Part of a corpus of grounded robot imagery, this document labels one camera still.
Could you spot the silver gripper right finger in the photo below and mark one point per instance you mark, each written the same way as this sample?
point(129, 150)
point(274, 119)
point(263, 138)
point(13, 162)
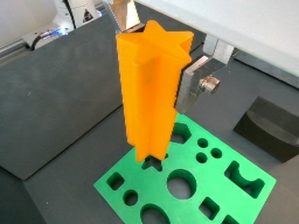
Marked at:
point(196, 79)

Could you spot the aluminium rail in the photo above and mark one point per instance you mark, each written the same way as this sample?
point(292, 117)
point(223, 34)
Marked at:
point(12, 49)

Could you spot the black block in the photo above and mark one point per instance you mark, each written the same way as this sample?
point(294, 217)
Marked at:
point(271, 128)

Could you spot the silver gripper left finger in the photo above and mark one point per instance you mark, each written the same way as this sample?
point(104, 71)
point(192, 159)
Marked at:
point(125, 16)

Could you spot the orange star-shaped peg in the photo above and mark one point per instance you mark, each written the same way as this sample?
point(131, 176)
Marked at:
point(151, 58)

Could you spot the dark grey mat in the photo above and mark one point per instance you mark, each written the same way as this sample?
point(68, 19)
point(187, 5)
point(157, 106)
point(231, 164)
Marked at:
point(56, 93)

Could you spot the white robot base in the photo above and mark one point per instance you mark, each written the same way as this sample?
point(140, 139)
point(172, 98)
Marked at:
point(73, 13)

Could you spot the green shape-sorting board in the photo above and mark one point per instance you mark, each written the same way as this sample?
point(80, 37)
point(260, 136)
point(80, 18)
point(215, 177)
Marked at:
point(204, 184)

